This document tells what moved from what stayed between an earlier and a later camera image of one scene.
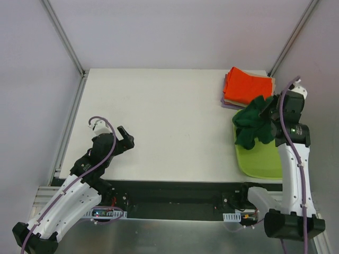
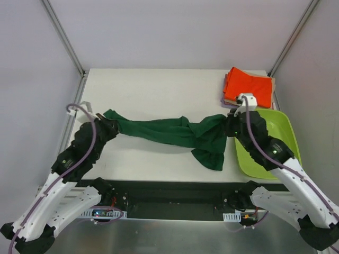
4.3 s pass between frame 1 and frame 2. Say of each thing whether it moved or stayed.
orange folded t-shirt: stayed
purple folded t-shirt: stayed
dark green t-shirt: moved
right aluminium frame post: stayed
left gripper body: moved
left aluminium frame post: stayed
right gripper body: moved
